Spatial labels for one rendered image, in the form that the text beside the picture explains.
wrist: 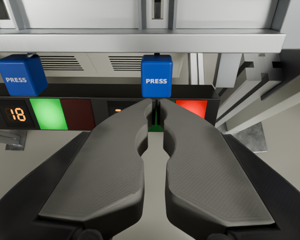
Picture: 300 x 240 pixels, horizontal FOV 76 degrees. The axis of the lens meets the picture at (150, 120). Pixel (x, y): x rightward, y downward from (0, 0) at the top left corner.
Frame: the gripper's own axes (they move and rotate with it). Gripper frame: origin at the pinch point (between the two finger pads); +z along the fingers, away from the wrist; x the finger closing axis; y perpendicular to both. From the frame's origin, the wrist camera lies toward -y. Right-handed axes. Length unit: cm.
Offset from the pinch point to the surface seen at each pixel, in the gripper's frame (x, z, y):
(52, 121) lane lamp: -10.6, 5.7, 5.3
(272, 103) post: 31, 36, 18
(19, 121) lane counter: -14.1, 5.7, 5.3
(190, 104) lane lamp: 3.2, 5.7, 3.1
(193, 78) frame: 10.8, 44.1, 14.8
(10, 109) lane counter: -14.5, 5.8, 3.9
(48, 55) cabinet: -40, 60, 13
